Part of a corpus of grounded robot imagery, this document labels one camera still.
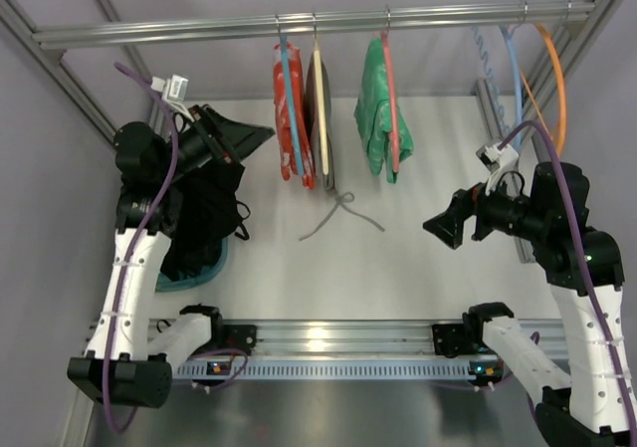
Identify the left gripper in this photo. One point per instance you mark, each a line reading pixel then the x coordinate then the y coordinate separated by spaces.
pixel 219 146

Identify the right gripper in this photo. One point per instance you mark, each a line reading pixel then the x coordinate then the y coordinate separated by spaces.
pixel 478 216

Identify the red white patterned trousers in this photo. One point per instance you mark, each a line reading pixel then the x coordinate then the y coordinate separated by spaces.
pixel 282 120

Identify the teal blue hanger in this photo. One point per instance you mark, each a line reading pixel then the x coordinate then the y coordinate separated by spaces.
pixel 290 97

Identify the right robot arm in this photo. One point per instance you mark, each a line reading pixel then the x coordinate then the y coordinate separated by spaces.
pixel 592 403

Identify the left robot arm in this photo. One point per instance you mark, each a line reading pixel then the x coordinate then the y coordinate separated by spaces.
pixel 137 260

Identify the brown grey trousers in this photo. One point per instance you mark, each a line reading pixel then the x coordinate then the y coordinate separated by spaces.
pixel 311 119

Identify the beige wooden hanger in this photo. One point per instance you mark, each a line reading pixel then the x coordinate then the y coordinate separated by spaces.
pixel 319 92

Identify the green patterned trousers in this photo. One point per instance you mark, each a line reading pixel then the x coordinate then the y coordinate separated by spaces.
pixel 372 116

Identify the orange hanger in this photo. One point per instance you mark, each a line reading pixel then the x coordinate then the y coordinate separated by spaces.
pixel 558 134

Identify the light blue spiral hanger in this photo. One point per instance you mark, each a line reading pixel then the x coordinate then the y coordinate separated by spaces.
pixel 488 72

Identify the pink hanger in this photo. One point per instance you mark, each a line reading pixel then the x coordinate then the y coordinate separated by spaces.
pixel 395 134

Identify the black clothes pile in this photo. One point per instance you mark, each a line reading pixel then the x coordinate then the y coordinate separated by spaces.
pixel 198 210

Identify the teal laundry basket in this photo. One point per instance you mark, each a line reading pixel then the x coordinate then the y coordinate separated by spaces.
pixel 208 273

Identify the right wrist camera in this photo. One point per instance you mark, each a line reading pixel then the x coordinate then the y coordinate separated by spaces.
pixel 498 161

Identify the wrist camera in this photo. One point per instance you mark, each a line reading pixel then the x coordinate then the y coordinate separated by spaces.
pixel 498 161
pixel 173 91

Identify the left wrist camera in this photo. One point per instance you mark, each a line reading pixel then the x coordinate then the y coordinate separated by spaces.
pixel 173 91

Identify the right aluminium frame post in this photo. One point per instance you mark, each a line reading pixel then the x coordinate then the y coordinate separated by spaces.
pixel 565 49

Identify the aluminium frame post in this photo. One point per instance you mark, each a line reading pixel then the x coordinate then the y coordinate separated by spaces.
pixel 62 103
pixel 565 49

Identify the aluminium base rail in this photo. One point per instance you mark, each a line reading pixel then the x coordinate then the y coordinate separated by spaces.
pixel 289 341

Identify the light blue cable duct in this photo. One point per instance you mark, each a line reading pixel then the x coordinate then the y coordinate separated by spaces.
pixel 339 369

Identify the aluminium hanging rail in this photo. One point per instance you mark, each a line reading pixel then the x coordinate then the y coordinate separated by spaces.
pixel 121 34

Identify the left aluminium frame post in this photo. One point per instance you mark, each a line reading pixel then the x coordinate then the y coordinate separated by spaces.
pixel 62 103

